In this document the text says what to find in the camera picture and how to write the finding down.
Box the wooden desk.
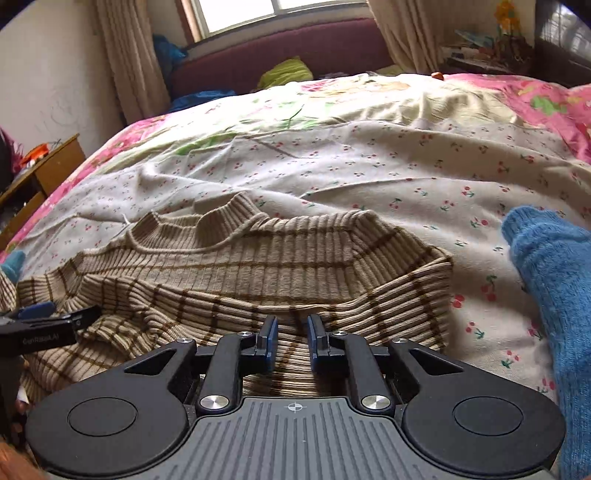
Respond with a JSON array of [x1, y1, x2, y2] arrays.
[[0, 134, 87, 252]]

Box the maroon sofa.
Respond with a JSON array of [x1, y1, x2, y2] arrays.
[[168, 17, 394, 101]]

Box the orange packet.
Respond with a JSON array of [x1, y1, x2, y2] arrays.
[[21, 143, 50, 168]]

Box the yellow flower ornament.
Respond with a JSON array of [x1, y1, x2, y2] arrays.
[[493, 0, 519, 38]]

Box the brown bag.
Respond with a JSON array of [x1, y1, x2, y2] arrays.
[[499, 34, 537, 75]]

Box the blue knitted garment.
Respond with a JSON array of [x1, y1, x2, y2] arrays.
[[501, 205, 591, 480]]

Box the beige curtain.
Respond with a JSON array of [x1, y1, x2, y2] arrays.
[[95, 0, 172, 126], [367, 0, 457, 75]]

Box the teal cloth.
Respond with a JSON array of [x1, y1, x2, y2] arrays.
[[0, 250, 27, 283]]

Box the person's left forearm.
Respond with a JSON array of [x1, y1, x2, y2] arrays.
[[0, 440, 45, 480]]

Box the blue cloth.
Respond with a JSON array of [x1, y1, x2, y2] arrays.
[[168, 90, 238, 113]]

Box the pink floral quilt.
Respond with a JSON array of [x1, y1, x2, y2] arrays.
[[0, 71, 591, 259]]

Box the blue plastic bag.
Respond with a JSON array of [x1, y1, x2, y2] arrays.
[[152, 34, 189, 73]]

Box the dark wooden headboard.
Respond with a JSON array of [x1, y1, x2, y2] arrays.
[[534, 0, 591, 88]]

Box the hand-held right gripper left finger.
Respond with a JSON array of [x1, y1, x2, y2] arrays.
[[123, 314, 280, 415]]

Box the stack of books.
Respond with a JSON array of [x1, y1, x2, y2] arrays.
[[440, 28, 502, 75]]

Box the cherry print sheet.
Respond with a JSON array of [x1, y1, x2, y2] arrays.
[[9, 108, 591, 409]]

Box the beige striped knit sweater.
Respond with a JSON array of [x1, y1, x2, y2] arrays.
[[0, 191, 455, 403]]

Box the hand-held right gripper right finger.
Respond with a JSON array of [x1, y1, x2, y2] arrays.
[[307, 314, 465, 412]]

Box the green cloth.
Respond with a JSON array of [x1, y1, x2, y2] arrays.
[[256, 56, 315, 91]]

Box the window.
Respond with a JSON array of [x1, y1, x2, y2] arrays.
[[181, 0, 376, 48]]

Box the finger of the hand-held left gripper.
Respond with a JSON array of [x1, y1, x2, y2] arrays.
[[0, 302, 57, 325], [0, 305, 103, 357]]

